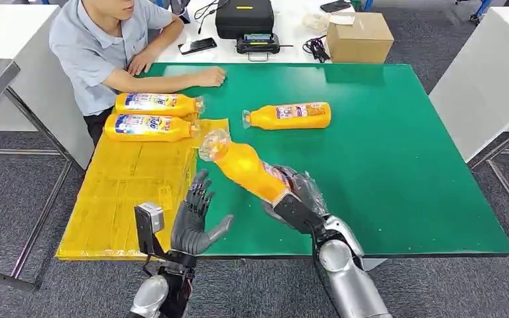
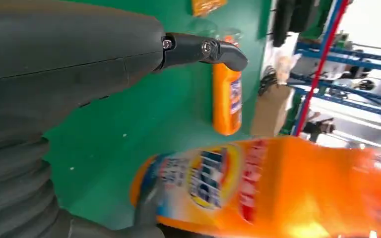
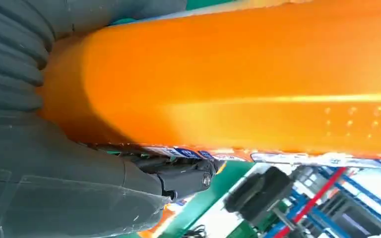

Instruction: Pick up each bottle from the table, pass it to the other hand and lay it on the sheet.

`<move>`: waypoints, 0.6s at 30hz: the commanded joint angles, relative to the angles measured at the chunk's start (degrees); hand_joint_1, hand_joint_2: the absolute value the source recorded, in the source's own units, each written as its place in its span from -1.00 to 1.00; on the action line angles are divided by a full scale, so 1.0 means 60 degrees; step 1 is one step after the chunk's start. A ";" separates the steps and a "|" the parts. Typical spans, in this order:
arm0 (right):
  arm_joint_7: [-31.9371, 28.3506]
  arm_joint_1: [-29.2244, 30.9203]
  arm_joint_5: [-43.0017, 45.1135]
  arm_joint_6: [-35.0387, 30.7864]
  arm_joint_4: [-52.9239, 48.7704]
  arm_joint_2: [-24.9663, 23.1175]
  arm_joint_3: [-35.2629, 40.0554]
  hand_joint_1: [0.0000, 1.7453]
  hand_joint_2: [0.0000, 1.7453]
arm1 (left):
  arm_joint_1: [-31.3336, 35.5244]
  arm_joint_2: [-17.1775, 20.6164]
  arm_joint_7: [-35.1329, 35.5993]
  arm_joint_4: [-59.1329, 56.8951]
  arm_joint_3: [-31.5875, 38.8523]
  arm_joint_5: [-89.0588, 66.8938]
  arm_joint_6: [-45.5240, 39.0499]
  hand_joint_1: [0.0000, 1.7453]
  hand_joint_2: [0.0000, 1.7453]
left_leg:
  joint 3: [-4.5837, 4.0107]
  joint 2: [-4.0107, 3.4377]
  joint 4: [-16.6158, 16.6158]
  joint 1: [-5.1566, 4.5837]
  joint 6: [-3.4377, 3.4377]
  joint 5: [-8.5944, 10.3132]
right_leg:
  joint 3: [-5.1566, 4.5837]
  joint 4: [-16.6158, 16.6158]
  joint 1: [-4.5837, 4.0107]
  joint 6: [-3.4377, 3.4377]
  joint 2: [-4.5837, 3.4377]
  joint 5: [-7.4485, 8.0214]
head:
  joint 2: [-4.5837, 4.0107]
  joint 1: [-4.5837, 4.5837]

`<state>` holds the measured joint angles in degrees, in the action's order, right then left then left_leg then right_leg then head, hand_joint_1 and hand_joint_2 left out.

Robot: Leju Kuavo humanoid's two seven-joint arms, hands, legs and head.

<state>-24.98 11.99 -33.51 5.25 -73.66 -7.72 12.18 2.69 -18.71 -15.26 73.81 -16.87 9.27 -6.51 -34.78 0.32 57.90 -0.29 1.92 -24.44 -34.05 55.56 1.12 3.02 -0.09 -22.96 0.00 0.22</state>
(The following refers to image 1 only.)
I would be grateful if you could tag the clear plastic bag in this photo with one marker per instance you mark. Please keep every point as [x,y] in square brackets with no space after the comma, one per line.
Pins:
[320,23]

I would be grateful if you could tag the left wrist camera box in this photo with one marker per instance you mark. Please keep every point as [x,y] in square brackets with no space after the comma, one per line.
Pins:
[149,224]

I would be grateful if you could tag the green table mat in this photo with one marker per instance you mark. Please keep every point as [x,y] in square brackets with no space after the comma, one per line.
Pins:
[404,167]

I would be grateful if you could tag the blue wheeled frame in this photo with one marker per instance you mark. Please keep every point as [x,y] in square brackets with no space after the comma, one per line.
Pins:
[483,9]

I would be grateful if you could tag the yellow sheet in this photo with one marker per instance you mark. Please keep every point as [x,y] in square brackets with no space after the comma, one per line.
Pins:
[123,197]

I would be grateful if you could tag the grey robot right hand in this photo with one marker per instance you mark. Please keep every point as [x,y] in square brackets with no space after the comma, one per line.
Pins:
[305,186]

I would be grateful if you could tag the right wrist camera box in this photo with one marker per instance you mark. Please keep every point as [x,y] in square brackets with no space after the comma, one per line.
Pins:
[298,213]

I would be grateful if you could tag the person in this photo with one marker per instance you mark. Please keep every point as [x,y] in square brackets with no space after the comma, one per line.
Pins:
[101,48]

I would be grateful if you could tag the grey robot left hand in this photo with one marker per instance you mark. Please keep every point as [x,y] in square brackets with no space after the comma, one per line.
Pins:
[191,224]

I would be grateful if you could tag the white table with steel legs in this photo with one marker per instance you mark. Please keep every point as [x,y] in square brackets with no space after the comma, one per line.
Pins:
[487,83]
[22,101]

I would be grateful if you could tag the orange drink bottle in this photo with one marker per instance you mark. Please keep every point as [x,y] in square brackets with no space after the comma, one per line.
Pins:
[155,104]
[245,169]
[289,116]
[149,127]

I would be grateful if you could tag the black carrying case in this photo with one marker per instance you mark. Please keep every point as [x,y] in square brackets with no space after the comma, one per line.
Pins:
[245,17]

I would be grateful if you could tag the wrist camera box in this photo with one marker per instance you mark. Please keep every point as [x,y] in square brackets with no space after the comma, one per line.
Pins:
[149,224]
[298,213]

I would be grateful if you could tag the black handheld controller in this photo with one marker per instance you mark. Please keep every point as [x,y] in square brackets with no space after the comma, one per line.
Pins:
[258,44]

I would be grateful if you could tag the brown cardboard box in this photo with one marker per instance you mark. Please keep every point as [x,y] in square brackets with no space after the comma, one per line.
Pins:
[360,37]

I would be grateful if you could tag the black stand device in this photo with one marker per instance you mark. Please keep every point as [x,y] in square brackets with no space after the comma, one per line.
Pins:
[179,9]

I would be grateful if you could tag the black smartphone with reflection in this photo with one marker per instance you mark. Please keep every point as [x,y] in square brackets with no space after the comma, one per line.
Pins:
[197,45]

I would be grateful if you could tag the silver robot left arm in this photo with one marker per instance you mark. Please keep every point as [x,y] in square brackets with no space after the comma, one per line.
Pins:
[158,292]

